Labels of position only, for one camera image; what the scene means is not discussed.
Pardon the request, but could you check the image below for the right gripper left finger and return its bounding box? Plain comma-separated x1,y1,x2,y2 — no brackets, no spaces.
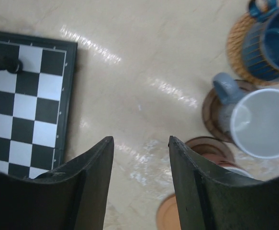
0,136,114,230

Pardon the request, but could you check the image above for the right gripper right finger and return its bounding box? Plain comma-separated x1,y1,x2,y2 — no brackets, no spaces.
168,136,279,230

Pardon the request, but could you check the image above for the pink patterned cup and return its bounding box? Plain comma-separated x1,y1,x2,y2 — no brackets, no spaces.
202,153,253,178

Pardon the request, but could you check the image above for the dark wooden coaster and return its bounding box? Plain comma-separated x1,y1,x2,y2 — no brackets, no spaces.
185,137,235,162
202,78,258,143

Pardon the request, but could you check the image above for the grey printed mug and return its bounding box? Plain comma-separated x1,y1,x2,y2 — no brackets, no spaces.
212,72,279,159

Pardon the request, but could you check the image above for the black white chessboard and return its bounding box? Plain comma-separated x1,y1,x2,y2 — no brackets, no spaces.
0,32,78,178

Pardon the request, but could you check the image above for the woven rattan coaster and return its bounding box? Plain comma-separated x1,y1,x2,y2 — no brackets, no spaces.
226,13,276,86

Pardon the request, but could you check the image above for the dark blue cup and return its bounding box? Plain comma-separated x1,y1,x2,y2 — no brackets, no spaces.
241,0,279,82

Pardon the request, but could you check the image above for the black chess piece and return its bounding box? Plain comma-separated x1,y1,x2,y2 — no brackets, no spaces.
0,55,23,74

